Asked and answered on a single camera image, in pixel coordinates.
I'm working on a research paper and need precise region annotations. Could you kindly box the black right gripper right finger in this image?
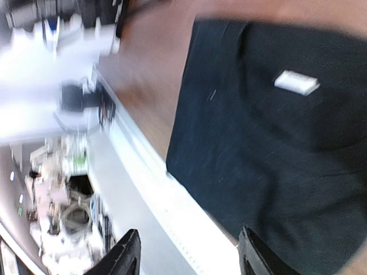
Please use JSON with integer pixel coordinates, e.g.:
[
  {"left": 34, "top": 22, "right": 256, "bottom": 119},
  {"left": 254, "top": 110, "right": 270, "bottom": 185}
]
[{"left": 238, "top": 226, "right": 299, "bottom": 275}]

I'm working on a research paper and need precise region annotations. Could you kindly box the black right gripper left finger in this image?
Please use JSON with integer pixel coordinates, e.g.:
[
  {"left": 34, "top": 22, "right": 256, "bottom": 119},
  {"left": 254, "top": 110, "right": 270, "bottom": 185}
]
[{"left": 84, "top": 229, "right": 141, "bottom": 275}]

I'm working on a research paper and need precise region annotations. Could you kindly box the black garment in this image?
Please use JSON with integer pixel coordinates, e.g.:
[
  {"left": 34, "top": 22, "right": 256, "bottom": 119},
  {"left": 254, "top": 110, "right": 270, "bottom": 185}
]
[{"left": 166, "top": 18, "right": 366, "bottom": 274}]

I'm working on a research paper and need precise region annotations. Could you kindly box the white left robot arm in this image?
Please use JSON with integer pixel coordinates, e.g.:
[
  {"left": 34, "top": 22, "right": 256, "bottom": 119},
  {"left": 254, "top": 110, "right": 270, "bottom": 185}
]
[{"left": 1, "top": 14, "right": 119, "bottom": 142}]

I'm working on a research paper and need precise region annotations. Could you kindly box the front aluminium rail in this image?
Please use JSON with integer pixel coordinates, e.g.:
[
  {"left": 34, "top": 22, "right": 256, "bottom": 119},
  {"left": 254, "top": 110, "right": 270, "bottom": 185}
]
[{"left": 89, "top": 69, "right": 240, "bottom": 274}]

